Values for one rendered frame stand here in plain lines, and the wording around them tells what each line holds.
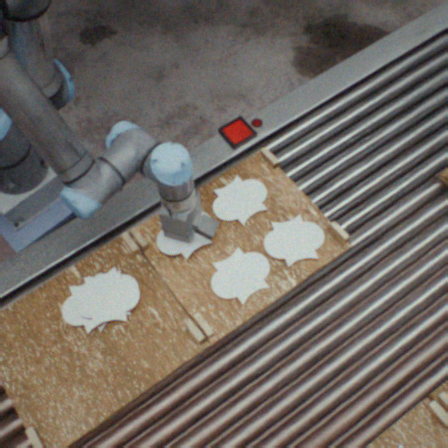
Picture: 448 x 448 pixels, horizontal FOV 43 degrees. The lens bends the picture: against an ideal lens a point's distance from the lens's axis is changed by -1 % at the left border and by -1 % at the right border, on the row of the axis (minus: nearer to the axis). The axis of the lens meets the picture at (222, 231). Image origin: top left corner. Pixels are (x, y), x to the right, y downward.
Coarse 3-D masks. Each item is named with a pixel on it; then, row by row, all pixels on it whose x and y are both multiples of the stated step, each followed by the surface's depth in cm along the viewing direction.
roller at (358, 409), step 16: (416, 352) 123; (432, 352) 123; (400, 368) 122; (416, 368) 121; (384, 384) 120; (400, 384) 120; (368, 400) 118; (384, 400) 119; (336, 416) 118; (352, 416) 117; (320, 432) 116; (336, 432) 116
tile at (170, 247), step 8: (160, 224) 136; (160, 232) 135; (160, 240) 134; (168, 240) 134; (176, 240) 133; (192, 240) 133; (200, 240) 133; (208, 240) 133; (160, 248) 133; (168, 248) 133; (176, 248) 132; (184, 248) 132; (192, 248) 132; (184, 256) 132
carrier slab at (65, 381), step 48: (48, 288) 131; (144, 288) 130; (0, 336) 126; (48, 336) 126; (96, 336) 125; (144, 336) 125; (192, 336) 124; (48, 384) 120; (96, 384) 120; (144, 384) 120; (48, 432) 116
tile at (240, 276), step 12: (240, 252) 133; (252, 252) 133; (216, 264) 131; (228, 264) 131; (240, 264) 131; (252, 264) 131; (264, 264) 131; (216, 276) 130; (228, 276) 130; (240, 276) 130; (252, 276) 130; (264, 276) 130; (216, 288) 129; (228, 288) 128; (240, 288) 128; (252, 288) 128; (264, 288) 129; (240, 300) 127
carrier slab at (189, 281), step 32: (256, 160) 146; (288, 192) 141; (224, 224) 138; (256, 224) 137; (320, 224) 137; (160, 256) 134; (192, 256) 134; (224, 256) 133; (320, 256) 133; (192, 288) 130; (288, 288) 129; (192, 320) 127; (224, 320) 126
